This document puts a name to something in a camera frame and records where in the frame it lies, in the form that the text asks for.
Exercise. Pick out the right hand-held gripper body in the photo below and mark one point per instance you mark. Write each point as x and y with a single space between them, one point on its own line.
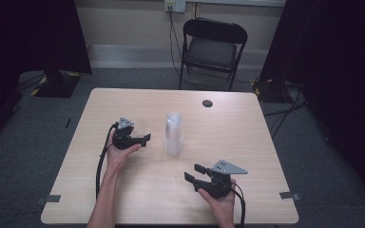
220 186

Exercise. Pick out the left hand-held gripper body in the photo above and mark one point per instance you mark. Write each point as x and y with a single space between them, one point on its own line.
122 141

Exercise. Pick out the stack of clear plastic cups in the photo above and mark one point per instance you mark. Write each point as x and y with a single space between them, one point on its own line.
173 136

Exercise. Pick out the person's left hand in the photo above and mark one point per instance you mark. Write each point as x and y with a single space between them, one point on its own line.
117 158

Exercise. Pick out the person's right hand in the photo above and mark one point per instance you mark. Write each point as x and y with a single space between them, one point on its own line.
225 205

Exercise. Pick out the black table grommet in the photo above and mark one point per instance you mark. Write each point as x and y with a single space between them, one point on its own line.
207 103

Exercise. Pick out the grey tape strip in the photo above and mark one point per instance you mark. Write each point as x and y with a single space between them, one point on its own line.
288 195
51 199

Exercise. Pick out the black stand base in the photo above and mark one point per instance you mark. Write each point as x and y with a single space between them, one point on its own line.
271 90
57 84

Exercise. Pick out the black folding chair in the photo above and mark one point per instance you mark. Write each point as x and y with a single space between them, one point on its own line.
210 52

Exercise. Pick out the dark curtain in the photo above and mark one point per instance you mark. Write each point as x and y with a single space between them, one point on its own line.
28 47
339 79

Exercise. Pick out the white wall socket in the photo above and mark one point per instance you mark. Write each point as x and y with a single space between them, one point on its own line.
175 5

